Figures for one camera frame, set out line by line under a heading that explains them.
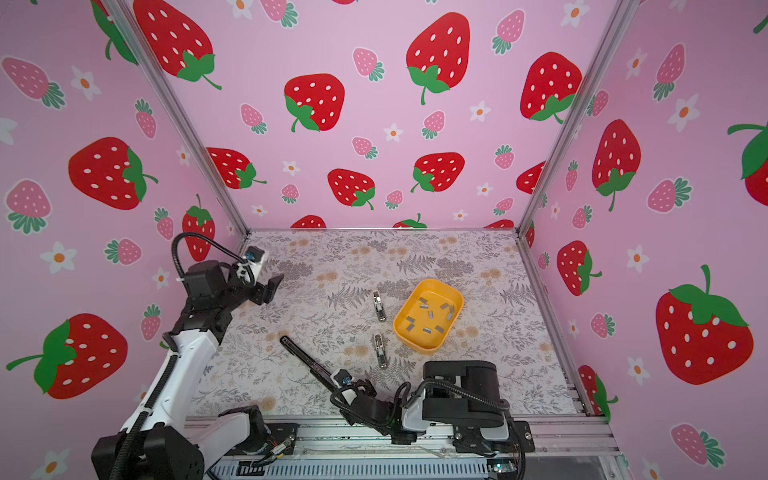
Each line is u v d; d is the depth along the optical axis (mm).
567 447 735
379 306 978
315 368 841
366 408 612
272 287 715
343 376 699
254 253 674
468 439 731
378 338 860
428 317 956
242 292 680
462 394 403
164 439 383
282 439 729
